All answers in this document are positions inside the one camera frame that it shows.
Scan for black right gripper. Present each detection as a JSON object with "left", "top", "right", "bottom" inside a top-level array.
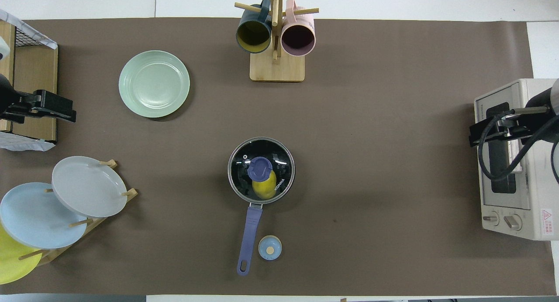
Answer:
[{"left": 469, "top": 114, "right": 531, "bottom": 148}]

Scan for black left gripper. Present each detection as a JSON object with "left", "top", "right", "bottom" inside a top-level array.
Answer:
[{"left": 20, "top": 89, "right": 77, "bottom": 124}]

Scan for glass lid with blue knob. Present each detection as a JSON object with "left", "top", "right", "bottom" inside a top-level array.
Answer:
[{"left": 228, "top": 137, "right": 295, "bottom": 204}]

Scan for yellow lemon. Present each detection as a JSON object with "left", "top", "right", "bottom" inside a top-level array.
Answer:
[{"left": 252, "top": 169, "right": 277, "bottom": 200}]

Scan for grey plate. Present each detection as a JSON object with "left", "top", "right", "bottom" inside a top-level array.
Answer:
[{"left": 52, "top": 156, "right": 128, "bottom": 218}]

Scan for mint green plate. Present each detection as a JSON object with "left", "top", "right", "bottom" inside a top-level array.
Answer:
[{"left": 118, "top": 50, "right": 191, "bottom": 118}]

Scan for light blue plate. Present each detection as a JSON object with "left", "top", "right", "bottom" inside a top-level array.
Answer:
[{"left": 0, "top": 182, "right": 88, "bottom": 250}]

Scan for wooden plate rack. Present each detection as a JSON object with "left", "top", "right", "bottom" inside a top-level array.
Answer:
[{"left": 18, "top": 159, "right": 138, "bottom": 266}]

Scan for yellow plate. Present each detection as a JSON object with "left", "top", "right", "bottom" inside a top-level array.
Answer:
[{"left": 0, "top": 223, "right": 43, "bottom": 285}]

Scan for wooden shelf boards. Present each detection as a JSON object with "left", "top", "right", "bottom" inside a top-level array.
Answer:
[{"left": 0, "top": 21, "right": 59, "bottom": 144}]

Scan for white crumpled paper sheet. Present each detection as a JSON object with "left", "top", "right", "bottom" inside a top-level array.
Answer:
[
  {"left": 0, "top": 9, "right": 58, "bottom": 49},
  {"left": 0, "top": 131, "right": 56, "bottom": 152}
]

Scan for beige toaster oven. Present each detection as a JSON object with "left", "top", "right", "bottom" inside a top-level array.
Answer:
[{"left": 474, "top": 78, "right": 559, "bottom": 241}]

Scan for brown table mat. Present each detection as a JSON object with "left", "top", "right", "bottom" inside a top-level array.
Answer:
[{"left": 0, "top": 17, "right": 557, "bottom": 296}]

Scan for dark teal mug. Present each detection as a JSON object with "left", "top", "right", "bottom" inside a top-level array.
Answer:
[{"left": 236, "top": 0, "right": 273, "bottom": 54}]

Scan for pink mug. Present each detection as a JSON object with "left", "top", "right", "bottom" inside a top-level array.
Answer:
[{"left": 281, "top": 0, "right": 316, "bottom": 57}]

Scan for wooden mug tree rack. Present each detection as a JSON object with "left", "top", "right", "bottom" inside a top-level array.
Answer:
[{"left": 235, "top": 0, "right": 319, "bottom": 82}]

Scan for dark blue saucepan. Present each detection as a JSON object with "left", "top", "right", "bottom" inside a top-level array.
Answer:
[{"left": 227, "top": 137, "right": 296, "bottom": 276}]

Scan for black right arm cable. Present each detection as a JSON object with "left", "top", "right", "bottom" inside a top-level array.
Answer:
[{"left": 477, "top": 110, "right": 559, "bottom": 183}]

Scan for black wire basket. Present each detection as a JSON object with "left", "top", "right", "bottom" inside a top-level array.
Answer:
[{"left": 14, "top": 25, "right": 46, "bottom": 48}]

